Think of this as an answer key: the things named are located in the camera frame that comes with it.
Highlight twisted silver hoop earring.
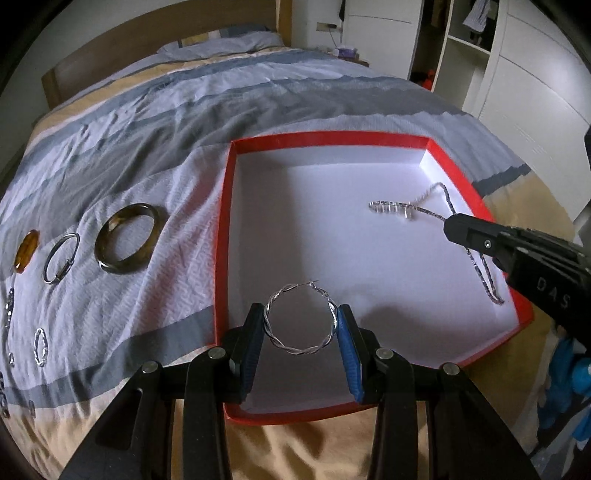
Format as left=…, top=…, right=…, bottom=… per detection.
left=263, top=280, right=339, bottom=357

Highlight silver chain necklace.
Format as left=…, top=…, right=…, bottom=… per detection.
left=368, top=181, right=506, bottom=306

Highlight dark olive bangle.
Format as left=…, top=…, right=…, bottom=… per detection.
left=94, top=203, right=165, bottom=275

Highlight thin silver bangle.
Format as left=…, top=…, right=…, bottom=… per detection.
left=42, top=232, right=80, bottom=286

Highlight silver wristwatch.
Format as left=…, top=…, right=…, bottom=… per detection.
left=4, top=288, right=15, bottom=330

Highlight amber bangle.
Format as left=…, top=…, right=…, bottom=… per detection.
left=13, top=230, right=40, bottom=274

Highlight red shallow box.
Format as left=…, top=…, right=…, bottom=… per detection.
left=212, top=130, right=535, bottom=426

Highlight red item in wardrobe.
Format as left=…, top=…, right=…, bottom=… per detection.
left=421, top=69, right=436, bottom=91

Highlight white wardrobe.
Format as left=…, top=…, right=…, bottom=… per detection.
left=342, top=1, right=590, bottom=219

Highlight striped bed duvet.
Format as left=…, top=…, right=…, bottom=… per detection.
left=1, top=47, right=574, bottom=479

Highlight hanging clothes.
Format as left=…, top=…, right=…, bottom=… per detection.
left=463, top=0, right=491, bottom=33

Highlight wooden bedside table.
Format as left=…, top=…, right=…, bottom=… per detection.
left=334, top=54, right=370, bottom=67

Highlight purple tissue box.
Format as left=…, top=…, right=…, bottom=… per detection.
left=335, top=46, right=359, bottom=59

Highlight grey pillow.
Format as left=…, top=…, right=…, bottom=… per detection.
left=157, top=23, right=284, bottom=60

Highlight wooden headboard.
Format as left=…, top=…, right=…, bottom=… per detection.
left=42, top=0, right=293, bottom=109

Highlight wall socket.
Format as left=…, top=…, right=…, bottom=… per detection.
left=317, top=22, right=339, bottom=32

